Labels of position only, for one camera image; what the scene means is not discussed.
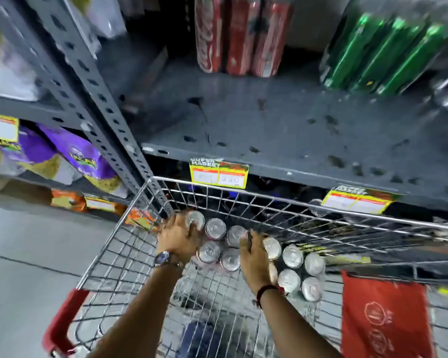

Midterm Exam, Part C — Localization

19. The person's left hand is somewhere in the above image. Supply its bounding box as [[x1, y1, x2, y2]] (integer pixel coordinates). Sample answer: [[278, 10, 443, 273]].
[[157, 212, 203, 264]]

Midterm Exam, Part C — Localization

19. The person's right hand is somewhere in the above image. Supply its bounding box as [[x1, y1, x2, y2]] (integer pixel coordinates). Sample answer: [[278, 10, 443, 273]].
[[239, 231, 276, 292]]

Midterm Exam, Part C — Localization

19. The shrink-wrapped pack of cans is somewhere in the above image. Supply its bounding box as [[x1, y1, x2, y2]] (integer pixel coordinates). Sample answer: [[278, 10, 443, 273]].
[[185, 210, 251, 273], [263, 236, 328, 303]]

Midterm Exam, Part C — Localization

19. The person's left forearm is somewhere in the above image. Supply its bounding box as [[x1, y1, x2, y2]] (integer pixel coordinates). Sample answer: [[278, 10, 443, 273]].
[[88, 259, 184, 358]]

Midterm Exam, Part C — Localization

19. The person's right forearm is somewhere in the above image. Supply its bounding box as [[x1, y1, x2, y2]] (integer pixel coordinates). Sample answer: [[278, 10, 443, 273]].
[[259, 288, 341, 358]]

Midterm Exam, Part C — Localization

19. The silver wristwatch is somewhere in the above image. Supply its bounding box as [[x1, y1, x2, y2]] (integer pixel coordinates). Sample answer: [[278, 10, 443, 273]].
[[153, 251, 184, 269]]

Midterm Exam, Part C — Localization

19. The yellow price label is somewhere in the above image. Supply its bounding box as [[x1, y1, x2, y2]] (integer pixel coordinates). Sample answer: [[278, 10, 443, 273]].
[[84, 195, 117, 212], [321, 185, 398, 215], [0, 113, 20, 143], [189, 158, 250, 190]]

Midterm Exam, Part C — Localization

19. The purple snack bag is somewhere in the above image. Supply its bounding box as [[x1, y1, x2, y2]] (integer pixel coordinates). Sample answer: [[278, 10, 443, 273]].
[[0, 125, 58, 176], [37, 124, 125, 195]]

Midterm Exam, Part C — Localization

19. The grey metal shelving unit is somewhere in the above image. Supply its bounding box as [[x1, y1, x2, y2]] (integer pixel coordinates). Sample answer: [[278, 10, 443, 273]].
[[0, 0, 448, 225]]

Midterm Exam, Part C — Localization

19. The red shopping bag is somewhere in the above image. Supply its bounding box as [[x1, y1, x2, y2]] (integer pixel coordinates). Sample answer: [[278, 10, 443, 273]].
[[340, 270, 438, 358]]

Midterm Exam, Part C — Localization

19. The white and yellow snack bag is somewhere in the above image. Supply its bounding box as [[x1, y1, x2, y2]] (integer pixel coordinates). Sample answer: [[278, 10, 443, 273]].
[[0, 10, 42, 102], [70, 0, 128, 39]]

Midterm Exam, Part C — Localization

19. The red cord bracelet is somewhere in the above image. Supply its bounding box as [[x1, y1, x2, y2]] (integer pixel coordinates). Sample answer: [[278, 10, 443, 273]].
[[255, 284, 285, 309]]

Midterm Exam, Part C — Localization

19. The wire shopping cart red handle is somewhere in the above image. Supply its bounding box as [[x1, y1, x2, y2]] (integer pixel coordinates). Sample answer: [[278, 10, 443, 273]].
[[42, 177, 448, 358]]

